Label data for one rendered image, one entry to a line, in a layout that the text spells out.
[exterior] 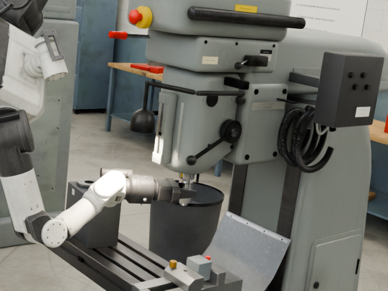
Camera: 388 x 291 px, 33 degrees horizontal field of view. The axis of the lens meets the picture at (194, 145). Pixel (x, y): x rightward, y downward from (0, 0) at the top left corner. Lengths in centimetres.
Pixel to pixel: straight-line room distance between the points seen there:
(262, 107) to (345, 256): 73
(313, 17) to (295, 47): 495
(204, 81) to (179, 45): 12
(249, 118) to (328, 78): 27
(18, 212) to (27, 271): 258
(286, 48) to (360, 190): 66
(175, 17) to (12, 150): 55
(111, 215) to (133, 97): 696
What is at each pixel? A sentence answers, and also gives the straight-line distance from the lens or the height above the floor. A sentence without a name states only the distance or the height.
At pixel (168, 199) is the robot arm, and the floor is 122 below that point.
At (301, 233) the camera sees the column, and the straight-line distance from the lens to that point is 226.
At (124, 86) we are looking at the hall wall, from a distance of 946.
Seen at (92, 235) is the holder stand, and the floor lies 96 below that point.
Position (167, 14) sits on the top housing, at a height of 178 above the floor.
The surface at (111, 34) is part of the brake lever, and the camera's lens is 187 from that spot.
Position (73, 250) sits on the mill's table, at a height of 89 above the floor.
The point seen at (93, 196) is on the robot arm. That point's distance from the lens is 192.
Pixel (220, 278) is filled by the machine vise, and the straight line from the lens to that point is 205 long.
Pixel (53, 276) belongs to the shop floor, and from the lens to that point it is 431.
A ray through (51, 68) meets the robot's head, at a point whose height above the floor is 160.
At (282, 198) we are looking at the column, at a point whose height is 120.
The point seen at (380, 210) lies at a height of 23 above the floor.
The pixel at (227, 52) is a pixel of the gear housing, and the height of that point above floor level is 169.
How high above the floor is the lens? 184
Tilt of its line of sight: 13 degrees down
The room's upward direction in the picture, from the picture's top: 7 degrees clockwise
